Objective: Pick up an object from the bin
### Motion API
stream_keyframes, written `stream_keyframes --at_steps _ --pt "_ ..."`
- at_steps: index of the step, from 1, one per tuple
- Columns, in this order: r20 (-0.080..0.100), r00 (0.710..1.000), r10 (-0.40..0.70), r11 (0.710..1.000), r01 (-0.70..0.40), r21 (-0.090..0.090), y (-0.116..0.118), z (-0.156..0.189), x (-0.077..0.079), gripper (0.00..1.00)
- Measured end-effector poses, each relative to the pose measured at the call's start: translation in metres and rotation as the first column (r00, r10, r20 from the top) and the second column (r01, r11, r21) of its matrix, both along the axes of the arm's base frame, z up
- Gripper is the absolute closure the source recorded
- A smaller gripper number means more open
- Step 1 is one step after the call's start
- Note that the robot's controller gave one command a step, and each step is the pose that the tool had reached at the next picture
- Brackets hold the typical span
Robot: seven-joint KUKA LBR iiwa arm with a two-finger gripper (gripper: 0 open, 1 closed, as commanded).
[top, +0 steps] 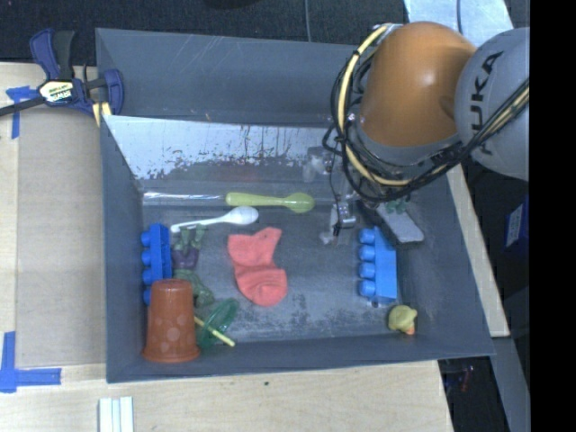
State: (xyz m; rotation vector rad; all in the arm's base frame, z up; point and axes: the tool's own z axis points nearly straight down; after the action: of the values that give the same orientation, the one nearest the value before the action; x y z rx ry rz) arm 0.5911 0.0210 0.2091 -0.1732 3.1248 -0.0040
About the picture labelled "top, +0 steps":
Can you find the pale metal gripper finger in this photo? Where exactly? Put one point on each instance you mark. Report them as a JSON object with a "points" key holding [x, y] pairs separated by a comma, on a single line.
{"points": [[320, 164], [345, 216]]}

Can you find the light green plastic spoon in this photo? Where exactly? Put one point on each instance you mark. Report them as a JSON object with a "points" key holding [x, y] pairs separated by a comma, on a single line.
{"points": [[288, 201]]}

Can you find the grey flat block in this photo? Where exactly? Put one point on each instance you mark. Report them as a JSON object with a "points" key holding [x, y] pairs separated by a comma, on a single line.
{"points": [[402, 227]]}

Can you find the light blue toy brick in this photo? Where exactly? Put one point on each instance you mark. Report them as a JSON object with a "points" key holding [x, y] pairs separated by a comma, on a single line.
{"points": [[382, 268]]}

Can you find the grey metal bin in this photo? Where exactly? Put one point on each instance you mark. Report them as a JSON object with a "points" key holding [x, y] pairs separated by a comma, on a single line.
{"points": [[315, 286]]}

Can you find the white plastic spoon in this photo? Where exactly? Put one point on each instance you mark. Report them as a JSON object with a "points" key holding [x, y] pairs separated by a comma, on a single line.
{"points": [[240, 215]]}

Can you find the orange-red sock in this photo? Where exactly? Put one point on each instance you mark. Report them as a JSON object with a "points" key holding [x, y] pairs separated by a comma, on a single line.
{"points": [[256, 263]]}

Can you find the yellow-green toy with orange tip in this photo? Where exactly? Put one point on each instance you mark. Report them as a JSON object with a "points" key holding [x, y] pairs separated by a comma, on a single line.
{"points": [[400, 317]]}

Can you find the green clear pacifier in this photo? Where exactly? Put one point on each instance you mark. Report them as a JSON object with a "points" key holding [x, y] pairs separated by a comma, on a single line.
{"points": [[220, 320]]}

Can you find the green and purple toy figure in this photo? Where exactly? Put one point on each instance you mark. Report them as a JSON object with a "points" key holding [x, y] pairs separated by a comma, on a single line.
{"points": [[186, 257]]}

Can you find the dark blue toy brick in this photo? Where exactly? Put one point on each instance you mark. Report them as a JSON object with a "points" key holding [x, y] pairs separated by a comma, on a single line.
{"points": [[158, 250]]}

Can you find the orange-brown plastic cup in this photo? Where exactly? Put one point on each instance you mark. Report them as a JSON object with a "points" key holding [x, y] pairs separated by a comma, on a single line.
{"points": [[171, 322]]}

